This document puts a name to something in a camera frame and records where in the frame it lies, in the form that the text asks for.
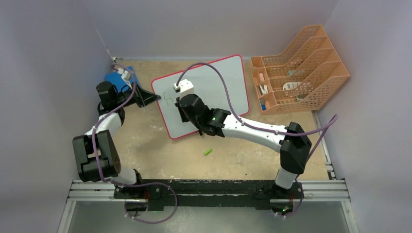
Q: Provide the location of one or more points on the white remote in organizer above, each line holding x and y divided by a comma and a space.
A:
291, 85

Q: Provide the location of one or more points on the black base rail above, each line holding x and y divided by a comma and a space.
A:
259, 194

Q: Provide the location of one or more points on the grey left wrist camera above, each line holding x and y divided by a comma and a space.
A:
125, 76

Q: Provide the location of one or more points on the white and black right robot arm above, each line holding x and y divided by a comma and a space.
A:
291, 142

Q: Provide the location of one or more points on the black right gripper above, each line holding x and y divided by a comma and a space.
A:
185, 119

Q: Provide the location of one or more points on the green marker cap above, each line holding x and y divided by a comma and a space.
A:
207, 152

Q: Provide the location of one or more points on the pink framed whiteboard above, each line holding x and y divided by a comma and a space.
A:
217, 90

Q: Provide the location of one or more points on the orange plastic desk organizer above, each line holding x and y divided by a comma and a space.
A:
310, 58

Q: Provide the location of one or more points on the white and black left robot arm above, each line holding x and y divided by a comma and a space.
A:
95, 153

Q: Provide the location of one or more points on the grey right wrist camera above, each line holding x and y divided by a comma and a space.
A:
183, 88

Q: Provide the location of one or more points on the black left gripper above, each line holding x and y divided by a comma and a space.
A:
147, 97

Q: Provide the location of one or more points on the blue box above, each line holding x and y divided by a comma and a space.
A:
114, 79

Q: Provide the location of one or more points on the white stapler in organizer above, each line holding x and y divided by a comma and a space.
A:
263, 89

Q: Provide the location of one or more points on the aluminium frame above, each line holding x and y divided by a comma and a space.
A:
325, 206

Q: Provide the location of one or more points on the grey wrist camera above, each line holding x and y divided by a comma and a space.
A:
125, 76
183, 88

